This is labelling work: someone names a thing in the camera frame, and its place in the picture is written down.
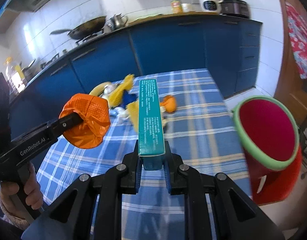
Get teal cardboard box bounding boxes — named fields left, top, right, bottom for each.
left=138, top=79, right=165, bottom=171

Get orange plastic wrapper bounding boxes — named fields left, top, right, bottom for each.
left=59, top=93, right=111, bottom=149

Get pink knit sleeve forearm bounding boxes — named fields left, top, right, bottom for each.
left=0, top=194, right=29, bottom=230

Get blue kitchen cabinets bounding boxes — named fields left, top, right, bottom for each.
left=10, top=15, right=262, bottom=138

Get person's left hand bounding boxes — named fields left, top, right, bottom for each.
left=0, top=162, right=43, bottom=210

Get blue plaid tablecloth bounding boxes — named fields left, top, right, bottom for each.
left=37, top=69, right=251, bottom=239

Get cooking oil bottle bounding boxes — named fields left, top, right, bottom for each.
left=5, top=57, right=25, bottom=93

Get orange peel piece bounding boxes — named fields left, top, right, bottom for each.
left=160, top=95, right=177, bottom=113

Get blue cloth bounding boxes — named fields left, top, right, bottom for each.
left=120, top=90, right=137, bottom=109

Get yellow mesh net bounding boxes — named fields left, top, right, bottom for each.
left=108, top=74, right=134, bottom=108

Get garlic bulb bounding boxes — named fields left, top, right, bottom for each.
left=103, top=83, right=117, bottom=95

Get yellow banana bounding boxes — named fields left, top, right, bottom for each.
left=89, top=82, right=112, bottom=96

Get red plastic stool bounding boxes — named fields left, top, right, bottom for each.
left=258, top=142, right=303, bottom=205

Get red bucket green rim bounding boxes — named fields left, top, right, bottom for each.
left=232, top=95, right=300, bottom=198

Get black wok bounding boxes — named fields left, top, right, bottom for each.
left=50, top=16, right=106, bottom=40

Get wooden door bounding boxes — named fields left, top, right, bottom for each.
left=274, top=0, right=307, bottom=124

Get steel kettle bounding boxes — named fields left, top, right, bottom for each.
left=107, top=14, right=128, bottom=31

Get yellow tin can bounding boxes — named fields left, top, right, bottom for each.
left=171, top=0, right=183, bottom=14

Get dark rice cooker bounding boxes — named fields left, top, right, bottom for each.
left=221, top=0, right=250, bottom=19

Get red floral cloth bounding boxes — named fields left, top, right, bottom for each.
left=285, top=2, right=307, bottom=79

